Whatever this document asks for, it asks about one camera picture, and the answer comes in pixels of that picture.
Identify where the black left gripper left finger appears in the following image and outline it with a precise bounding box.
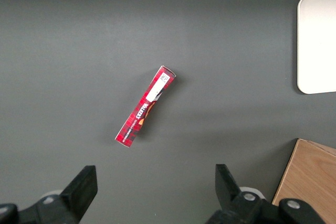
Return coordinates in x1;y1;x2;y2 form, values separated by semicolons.
0;165;99;224

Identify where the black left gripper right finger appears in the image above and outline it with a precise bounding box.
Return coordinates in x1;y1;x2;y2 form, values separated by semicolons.
206;164;325;224

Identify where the beige plastic tray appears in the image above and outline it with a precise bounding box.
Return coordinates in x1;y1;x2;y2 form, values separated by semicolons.
297;0;336;94

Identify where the wooden drawer cabinet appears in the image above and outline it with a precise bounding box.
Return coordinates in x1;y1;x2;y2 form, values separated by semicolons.
271;138;336;224

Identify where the red tartan cookie box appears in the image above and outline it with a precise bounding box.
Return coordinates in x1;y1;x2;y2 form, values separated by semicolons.
114;65;177;148

